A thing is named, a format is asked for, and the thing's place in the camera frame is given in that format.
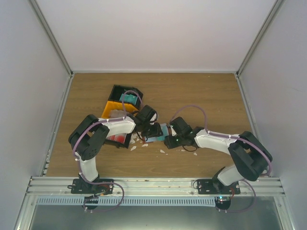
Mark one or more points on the red cards stack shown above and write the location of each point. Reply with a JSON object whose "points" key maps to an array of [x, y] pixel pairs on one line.
{"points": [[120, 138]]}

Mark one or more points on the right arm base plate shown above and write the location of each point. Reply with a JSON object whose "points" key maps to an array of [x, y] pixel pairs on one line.
{"points": [[209, 187]]}

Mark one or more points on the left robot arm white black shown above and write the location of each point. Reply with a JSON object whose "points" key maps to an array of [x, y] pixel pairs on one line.
{"points": [[90, 135]]}

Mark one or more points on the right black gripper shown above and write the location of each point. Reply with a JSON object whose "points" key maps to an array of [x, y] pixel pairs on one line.
{"points": [[170, 144]]}

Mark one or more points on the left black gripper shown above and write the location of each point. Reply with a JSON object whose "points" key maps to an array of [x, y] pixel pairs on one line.
{"points": [[156, 132]]}

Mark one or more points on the black bin with red cards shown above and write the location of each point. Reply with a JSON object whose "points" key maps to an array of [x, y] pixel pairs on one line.
{"points": [[119, 145]]}

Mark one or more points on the aluminium front rail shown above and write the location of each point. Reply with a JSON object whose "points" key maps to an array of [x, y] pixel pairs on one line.
{"points": [[133, 186]]}

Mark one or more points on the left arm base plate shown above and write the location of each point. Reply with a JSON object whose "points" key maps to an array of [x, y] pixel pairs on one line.
{"points": [[80, 186]]}

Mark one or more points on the grey slotted cable duct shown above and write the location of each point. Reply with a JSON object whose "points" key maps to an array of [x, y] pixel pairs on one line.
{"points": [[128, 201]]}

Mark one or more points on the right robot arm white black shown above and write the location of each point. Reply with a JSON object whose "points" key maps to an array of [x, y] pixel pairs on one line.
{"points": [[251, 159]]}

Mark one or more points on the black bin with teal cards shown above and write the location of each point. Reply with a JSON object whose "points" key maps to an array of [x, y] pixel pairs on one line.
{"points": [[118, 90]]}

